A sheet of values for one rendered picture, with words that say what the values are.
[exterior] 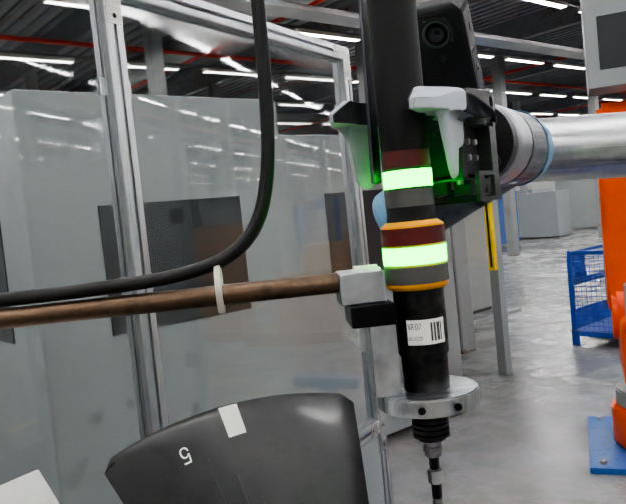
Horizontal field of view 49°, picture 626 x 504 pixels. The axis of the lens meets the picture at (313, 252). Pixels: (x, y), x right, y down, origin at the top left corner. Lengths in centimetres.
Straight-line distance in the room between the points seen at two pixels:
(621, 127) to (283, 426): 49
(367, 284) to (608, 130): 45
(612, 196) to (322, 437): 395
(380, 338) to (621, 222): 407
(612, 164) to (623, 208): 365
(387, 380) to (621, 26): 401
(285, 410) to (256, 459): 6
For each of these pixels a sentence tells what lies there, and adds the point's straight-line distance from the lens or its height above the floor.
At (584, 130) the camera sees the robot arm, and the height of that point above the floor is 166.
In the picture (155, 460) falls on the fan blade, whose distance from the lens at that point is 62.
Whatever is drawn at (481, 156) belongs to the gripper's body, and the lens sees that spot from 56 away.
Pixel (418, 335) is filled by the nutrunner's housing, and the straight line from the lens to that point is 47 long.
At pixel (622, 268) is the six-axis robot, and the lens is 455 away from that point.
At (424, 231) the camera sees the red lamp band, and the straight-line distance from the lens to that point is 46.
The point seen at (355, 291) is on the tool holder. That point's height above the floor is 154.
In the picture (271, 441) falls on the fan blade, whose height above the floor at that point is 140.
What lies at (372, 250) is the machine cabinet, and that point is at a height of 132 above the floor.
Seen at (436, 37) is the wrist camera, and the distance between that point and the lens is 57.
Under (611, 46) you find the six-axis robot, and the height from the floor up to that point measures 237.
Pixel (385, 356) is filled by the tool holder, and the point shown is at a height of 149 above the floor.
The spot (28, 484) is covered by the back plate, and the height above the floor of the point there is 135.
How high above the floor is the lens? 159
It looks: 3 degrees down
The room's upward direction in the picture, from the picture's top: 6 degrees counter-clockwise
